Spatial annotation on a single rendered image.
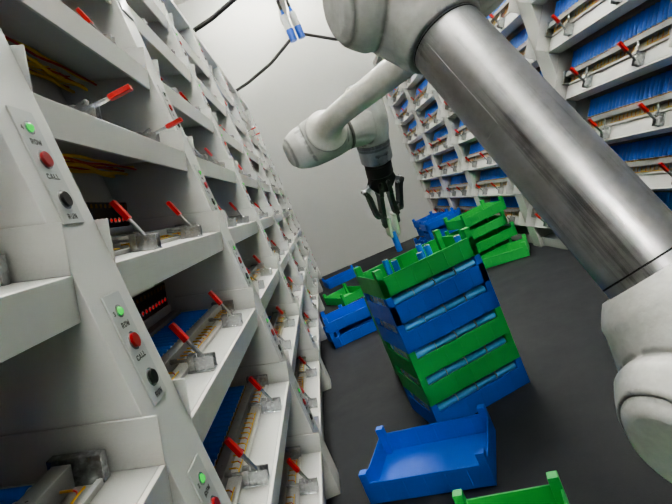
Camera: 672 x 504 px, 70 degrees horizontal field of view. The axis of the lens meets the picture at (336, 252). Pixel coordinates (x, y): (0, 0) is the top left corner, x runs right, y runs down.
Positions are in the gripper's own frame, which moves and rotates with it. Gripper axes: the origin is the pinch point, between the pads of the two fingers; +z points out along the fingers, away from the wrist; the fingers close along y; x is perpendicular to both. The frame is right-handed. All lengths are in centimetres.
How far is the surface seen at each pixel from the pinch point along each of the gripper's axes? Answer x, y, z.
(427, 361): -28.8, -10.8, 26.2
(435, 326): -25.6, -4.9, 19.3
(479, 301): -25.3, 9.7, 18.9
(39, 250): -68, -62, -54
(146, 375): -71, -60, -39
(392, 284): -19.0, -11.5, 5.2
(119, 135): -33, -54, -55
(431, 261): -18.6, 1.0, 4.4
